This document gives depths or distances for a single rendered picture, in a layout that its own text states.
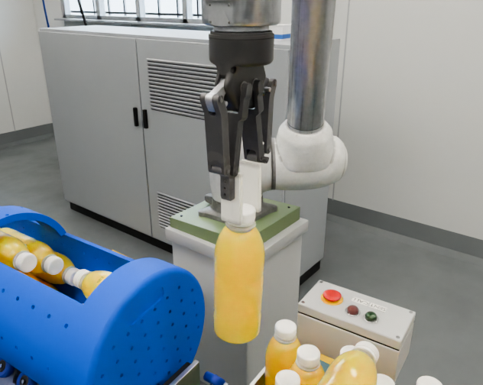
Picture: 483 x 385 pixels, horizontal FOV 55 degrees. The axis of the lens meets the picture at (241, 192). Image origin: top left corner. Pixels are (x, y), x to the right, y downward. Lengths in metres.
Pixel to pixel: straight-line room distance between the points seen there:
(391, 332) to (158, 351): 0.41
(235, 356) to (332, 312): 0.64
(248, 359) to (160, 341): 0.67
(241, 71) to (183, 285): 0.44
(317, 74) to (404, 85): 2.22
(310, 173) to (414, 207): 2.30
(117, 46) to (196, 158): 0.87
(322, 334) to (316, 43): 0.65
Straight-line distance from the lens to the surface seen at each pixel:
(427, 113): 3.37
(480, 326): 2.93
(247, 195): 0.63
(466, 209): 3.47
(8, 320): 0.90
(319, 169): 1.31
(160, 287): 0.81
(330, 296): 0.94
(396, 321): 0.93
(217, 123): 0.52
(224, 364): 1.57
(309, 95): 1.21
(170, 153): 2.92
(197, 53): 2.61
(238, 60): 0.53
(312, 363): 0.82
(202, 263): 1.40
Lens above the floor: 1.65
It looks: 23 degrees down
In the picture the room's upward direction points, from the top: straight up
